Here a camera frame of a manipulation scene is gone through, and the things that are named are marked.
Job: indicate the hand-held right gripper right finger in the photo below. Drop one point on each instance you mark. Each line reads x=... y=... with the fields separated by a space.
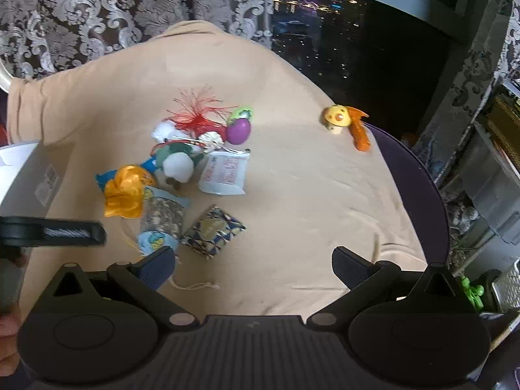
x=348 y=267

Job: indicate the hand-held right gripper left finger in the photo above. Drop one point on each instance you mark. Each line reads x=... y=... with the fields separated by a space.
x=158 y=267

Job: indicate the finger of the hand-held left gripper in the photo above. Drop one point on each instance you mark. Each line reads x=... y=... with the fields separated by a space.
x=61 y=233

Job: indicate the clear snack packet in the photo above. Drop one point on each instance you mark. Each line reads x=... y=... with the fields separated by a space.
x=162 y=215

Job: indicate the blue gold patterned pouch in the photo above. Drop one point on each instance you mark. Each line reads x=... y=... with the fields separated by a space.
x=211 y=231

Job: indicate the white cardboard box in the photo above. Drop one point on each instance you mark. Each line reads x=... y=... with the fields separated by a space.
x=24 y=174

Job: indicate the orange plush toy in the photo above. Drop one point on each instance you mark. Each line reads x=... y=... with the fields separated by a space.
x=124 y=195

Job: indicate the green and white plush duck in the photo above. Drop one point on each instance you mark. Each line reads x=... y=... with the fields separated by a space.
x=178 y=166

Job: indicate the white sachet packet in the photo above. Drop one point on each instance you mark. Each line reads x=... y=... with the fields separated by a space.
x=223 y=172

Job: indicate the white pompom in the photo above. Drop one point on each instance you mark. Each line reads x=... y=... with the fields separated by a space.
x=162 y=131

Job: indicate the purple egg toy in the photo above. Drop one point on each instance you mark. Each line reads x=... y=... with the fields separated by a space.
x=239 y=131

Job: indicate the person's left hand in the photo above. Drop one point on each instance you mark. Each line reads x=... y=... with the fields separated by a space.
x=8 y=341

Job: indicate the dark purple chair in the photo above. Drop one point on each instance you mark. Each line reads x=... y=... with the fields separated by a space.
x=422 y=195

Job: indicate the green plastic toy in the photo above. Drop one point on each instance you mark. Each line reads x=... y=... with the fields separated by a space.
x=471 y=292

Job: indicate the orange plastic toy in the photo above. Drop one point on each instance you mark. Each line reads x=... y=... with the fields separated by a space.
x=359 y=136

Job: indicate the white basket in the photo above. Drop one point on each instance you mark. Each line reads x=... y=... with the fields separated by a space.
x=508 y=288

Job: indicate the grey storage bin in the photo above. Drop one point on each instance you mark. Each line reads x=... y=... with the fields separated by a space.
x=491 y=187

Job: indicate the window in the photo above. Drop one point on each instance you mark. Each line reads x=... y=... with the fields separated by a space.
x=345 y=48

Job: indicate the brown damask curtain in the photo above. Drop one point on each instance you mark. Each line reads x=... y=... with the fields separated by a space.
x=101 y=8
x=479 y=73

